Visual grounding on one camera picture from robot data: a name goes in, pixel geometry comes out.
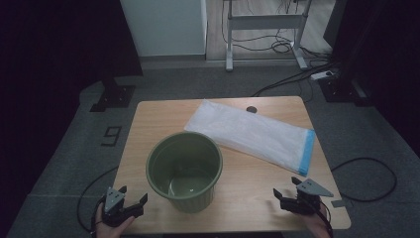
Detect white power strip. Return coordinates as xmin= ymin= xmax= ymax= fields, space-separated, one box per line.
xmin=310 ymin=69 xmax=337 ymax=81

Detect thick black floor cables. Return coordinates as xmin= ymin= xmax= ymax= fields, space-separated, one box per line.
xmin=252 ymin=61 xmax=335 ymax=99

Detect black looped floor cable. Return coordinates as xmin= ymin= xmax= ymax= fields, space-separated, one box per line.
xmin=331 ymin=157 xmax=398 ymax=203

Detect tangled cables under desk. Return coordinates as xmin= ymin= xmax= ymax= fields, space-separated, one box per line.
xmin=220 ymin=0 xmax=331 ymax=55

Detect black stand base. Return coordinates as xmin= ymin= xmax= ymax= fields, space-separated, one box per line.
xmin=318 ymin=74 xmax=374 ymax=107
xmin=89 ymin=76 xmax=137 ymax=113

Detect grey tape strip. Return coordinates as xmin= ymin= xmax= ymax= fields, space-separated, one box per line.
xmin=330 ymin=198 xmax=349 ymax=209

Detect left hand-held gripper cable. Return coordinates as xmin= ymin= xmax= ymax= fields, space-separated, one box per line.
xmin=76 ymin=166 xmax=119 ymax=234

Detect green plastic bin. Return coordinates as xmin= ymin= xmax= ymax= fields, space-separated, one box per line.
xmin=145 ymin=131 xmax=224 ymax=214

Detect black curtain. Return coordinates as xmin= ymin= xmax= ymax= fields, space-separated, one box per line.
xmin=0 ymin=0 xmax=144 ymax=212
xmin=322 ymin=0 xmax=420 ymax=157

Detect person's left hand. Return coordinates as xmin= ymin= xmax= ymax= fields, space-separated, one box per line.
xmin=94 ymin=203 xmax=137 ymax=238

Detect white-legged desk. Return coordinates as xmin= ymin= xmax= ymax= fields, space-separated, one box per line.
xmin=223 ymin=0 xmax=313 ymax=72

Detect white plastic bag blue edge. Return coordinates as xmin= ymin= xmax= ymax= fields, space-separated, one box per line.
xmin=183 ymin=98 xmax=316 ymax=178

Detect hand-held gripper cable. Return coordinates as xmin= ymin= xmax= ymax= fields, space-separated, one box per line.
xmin=76 ymin=166 xmax=119 ymax=234
xmin=310 ymin=197 xmax=335 ymax=238

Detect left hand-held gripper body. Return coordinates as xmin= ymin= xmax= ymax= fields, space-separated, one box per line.
xmin=99 ymin=186 xmax=138 ymax=228

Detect person's right hand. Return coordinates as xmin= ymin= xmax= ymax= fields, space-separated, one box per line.
xmin=296 ymin=205 xmax=332 ymax=238

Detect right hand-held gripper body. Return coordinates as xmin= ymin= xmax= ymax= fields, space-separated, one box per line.
xmin=279 ymin=178 xmax=335 ymax=216

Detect white cabinet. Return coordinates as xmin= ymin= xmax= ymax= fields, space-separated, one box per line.
xmin=119 ymin=0 xmax=208 ymax=58

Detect right hand-held gripper cable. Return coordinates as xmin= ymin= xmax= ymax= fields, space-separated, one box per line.
xmin=310 ymin=197 xmax=335 ymax=238

